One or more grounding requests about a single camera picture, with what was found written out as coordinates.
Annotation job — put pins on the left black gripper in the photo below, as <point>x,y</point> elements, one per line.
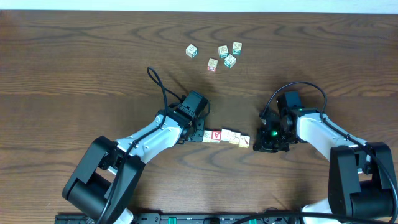
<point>198,129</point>

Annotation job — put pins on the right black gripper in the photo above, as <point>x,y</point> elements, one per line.
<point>262,144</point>

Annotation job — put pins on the yellow-edged wooden block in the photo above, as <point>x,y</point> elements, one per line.
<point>207,136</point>

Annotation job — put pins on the red letter A block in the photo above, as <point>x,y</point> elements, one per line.
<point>216,136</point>

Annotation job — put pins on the wooden block brown drawing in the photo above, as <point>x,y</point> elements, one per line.
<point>244,141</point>

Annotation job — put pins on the plain white wooden block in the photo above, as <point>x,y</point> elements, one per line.
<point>226,135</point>

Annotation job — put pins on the yellow-sided wooden block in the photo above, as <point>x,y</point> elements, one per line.
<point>235,138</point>

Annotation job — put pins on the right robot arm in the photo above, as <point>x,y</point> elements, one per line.
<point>362,181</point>

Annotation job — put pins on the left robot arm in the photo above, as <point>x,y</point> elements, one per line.
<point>104,181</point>

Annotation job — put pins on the wooden block red number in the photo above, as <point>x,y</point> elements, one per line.
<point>212,64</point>

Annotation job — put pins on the wooden block teal side far-left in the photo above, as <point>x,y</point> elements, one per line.
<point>191,51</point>

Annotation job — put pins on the wooden block teal front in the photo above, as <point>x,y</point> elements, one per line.
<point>230,61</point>

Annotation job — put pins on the wooden block teal letter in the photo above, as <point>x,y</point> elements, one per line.
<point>223,51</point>

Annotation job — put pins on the wooden block green number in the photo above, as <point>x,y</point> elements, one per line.
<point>237,48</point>

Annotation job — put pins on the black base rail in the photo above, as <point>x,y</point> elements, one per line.
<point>155,218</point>

